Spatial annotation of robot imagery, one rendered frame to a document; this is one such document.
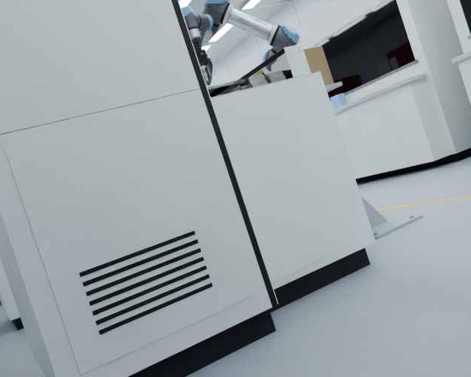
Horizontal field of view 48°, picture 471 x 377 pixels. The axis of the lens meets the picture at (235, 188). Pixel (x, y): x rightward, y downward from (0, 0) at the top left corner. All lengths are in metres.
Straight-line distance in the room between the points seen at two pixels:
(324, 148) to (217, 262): 0.75
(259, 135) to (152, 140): 0.53
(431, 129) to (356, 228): 3.29
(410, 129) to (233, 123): 3.62
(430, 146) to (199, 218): 3.93
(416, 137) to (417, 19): 1.12
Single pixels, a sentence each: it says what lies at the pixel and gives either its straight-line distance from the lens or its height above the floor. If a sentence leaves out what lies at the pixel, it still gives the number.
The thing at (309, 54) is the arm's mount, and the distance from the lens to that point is 2.86.
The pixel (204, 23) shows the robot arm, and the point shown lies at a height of 1.24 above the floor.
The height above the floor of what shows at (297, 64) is 0.88.
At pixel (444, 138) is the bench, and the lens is 5.50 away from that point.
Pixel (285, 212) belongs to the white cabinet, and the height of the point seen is 0.33.
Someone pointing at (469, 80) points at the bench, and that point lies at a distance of 4.94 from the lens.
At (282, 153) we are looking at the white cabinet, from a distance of 2.05.
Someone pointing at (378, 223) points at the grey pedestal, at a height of 0.03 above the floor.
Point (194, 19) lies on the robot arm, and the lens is 2.54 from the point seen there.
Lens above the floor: 0.51
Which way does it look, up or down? 1 degrees down
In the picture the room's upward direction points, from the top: 18 degrees counter-clockwise
